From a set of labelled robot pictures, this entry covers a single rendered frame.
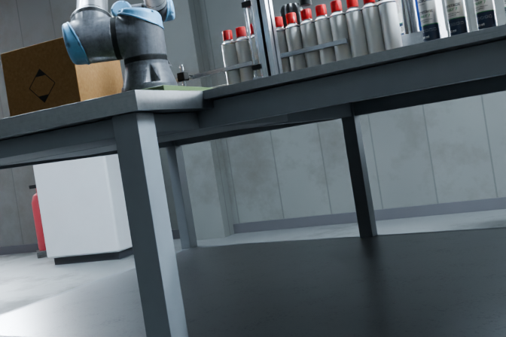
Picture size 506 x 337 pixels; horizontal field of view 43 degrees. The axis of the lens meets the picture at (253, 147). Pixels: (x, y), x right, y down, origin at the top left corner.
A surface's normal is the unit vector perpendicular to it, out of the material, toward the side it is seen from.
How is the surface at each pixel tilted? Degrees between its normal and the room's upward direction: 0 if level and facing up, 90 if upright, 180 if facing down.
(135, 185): 90
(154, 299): 90
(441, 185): 90
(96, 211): 90
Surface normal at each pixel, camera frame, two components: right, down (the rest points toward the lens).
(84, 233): -0.38, 0.07
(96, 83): 0.90, -0.14
